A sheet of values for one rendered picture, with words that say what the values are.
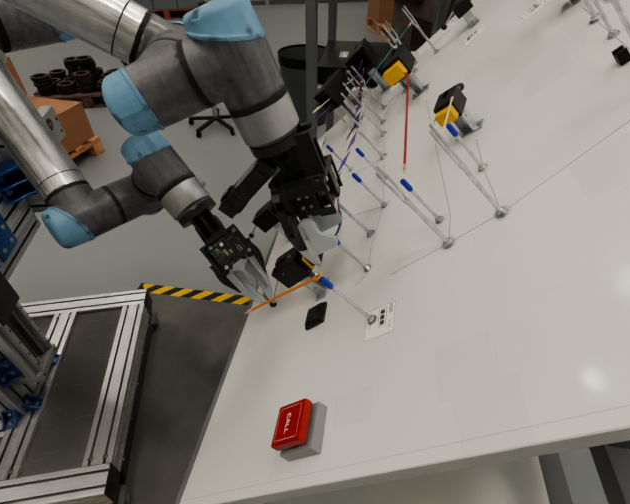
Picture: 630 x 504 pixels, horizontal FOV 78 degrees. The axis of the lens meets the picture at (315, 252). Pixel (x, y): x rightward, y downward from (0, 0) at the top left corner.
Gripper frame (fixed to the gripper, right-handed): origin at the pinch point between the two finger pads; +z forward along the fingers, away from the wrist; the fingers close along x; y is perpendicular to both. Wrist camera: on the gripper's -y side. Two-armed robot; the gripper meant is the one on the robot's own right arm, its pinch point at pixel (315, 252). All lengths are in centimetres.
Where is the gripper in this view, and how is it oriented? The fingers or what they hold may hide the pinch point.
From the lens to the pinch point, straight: 62.1
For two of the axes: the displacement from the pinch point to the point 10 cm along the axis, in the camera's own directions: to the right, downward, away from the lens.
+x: 1.7, -6.6, 7.3
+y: 9.2, -1.6, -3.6
